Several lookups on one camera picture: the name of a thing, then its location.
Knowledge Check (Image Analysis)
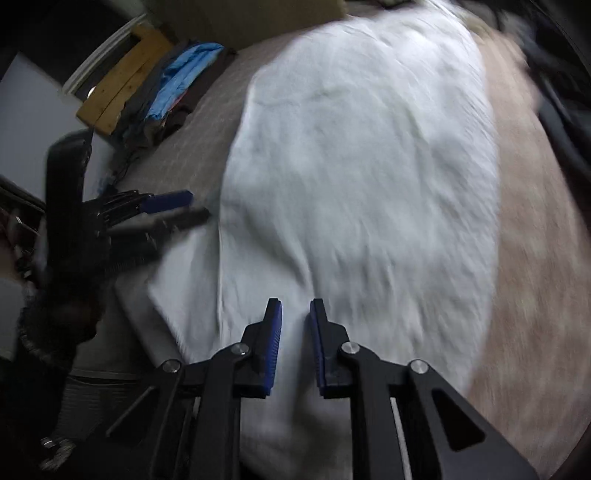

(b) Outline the white shirt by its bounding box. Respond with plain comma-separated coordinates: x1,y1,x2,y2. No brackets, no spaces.
148,1,499,479

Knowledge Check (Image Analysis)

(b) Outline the dark navy clothes pile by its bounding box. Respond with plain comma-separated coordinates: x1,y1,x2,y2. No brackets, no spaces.
488,1,590,181

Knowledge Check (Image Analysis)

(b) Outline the pink plaid bed sheet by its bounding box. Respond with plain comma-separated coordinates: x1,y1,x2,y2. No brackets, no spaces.
73,0,588,476

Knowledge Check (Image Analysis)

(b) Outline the blue folded cloth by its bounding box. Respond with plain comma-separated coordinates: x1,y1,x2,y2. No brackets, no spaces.
143,42,224,121

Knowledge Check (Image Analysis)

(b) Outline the pine wooden plank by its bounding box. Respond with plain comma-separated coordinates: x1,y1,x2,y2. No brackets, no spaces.
76,24,173,136

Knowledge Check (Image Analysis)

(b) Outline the tan wooden board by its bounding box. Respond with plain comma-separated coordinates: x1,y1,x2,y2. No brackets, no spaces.
143,0,346,50

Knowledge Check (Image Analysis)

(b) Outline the black camera box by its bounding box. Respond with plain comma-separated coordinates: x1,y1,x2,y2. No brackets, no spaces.
45,128,93,277

